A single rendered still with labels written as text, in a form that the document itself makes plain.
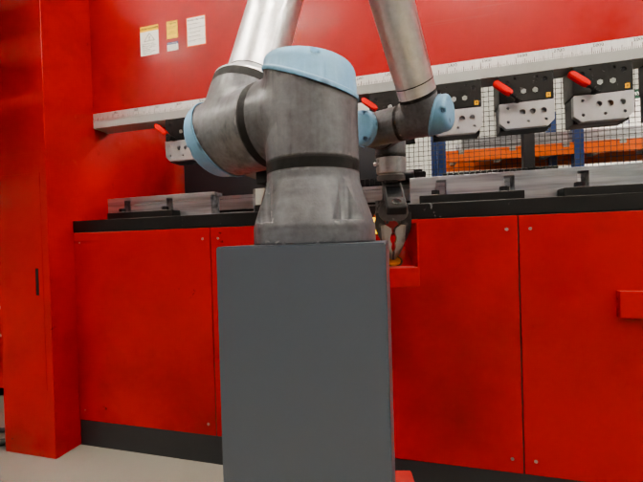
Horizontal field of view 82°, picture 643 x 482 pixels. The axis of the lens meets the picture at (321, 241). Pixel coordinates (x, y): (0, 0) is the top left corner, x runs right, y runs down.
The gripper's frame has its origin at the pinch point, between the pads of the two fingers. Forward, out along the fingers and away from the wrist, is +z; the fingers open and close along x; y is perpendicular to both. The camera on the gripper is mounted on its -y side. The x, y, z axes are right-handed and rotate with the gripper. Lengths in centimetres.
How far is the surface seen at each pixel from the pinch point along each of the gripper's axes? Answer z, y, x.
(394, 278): 4.6, -6.9, 0.9
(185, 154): -34, 51, 71
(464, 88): -48, 29, -28
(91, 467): 76, 27, 102
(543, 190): -15, 23, -49
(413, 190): -16.9, 31.4, -12.0
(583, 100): -41, 22, -59
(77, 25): -88, 60, 115
